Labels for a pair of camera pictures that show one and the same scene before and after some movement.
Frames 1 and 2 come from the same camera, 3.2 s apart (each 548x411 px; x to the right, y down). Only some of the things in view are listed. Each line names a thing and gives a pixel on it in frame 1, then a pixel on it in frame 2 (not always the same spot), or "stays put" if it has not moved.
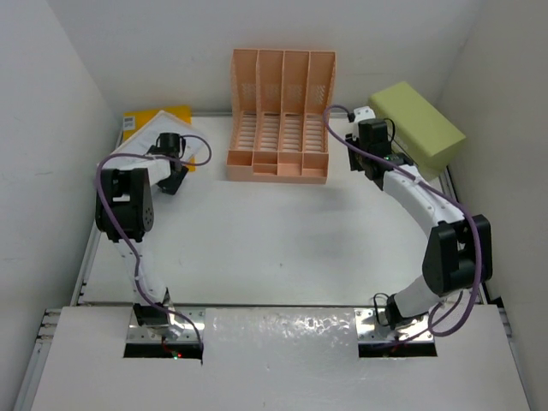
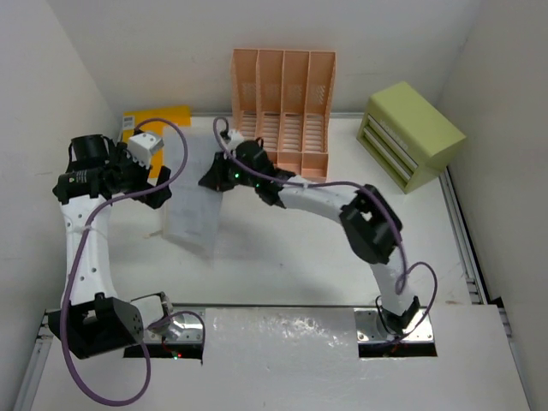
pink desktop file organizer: x=278 y=103 stays put
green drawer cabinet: x=418 y=127 stays put
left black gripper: x=168 y=186 to x=122 y=158
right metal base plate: x=369 y=330 stays put
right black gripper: x=355 y=163 to x=217 y=176
